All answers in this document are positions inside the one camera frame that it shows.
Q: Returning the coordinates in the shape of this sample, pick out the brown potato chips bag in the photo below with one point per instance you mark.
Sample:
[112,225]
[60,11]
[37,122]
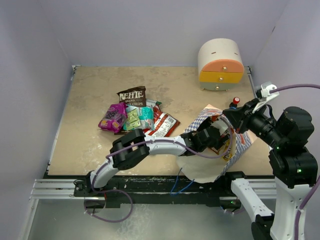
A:
[135,96]

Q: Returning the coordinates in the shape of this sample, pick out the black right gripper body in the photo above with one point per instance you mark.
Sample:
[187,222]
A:
[249,116]

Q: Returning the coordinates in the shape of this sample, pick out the purple snack packet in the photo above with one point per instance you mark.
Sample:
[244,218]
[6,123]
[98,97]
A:
[115,118]

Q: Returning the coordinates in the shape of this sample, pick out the teal snack packet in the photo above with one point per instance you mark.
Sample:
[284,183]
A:
[146,116]

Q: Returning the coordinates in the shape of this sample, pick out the yellow m&m packet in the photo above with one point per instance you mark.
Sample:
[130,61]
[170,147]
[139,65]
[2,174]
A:
[228,151]

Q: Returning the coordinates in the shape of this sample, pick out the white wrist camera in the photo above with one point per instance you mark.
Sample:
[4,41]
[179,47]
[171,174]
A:
[266,93]
[223,126]

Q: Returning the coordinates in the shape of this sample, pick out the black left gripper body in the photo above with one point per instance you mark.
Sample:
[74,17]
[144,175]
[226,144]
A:
[217,142]

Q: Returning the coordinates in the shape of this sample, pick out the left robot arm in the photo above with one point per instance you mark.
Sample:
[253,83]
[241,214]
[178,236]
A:
[129,150]

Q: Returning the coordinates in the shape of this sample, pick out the round drawer box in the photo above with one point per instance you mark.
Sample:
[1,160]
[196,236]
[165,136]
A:
[220,66]

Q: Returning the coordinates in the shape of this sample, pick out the blue checkered paper bag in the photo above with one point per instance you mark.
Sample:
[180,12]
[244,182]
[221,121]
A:
[209,168]

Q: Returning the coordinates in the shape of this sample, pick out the green candy packet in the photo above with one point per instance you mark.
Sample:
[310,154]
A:
[133,120]

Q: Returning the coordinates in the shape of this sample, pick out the red doritos bag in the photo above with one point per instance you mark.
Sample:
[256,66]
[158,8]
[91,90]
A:
[164,123]

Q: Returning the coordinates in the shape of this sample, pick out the black table edge rail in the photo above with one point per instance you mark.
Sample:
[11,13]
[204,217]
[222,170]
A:
[139,189]

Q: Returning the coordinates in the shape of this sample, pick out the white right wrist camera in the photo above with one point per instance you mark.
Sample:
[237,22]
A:
[266,93]

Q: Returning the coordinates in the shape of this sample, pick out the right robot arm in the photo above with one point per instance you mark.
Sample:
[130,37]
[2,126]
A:
[293,166]

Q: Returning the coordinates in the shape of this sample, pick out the orange snack packet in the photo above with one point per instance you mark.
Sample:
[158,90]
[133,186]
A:
[217,150]

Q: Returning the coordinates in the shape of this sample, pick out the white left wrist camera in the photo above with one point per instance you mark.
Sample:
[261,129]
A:
[223,126]

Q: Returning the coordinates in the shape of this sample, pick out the green chips bag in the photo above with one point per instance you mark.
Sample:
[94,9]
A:
[151,103]

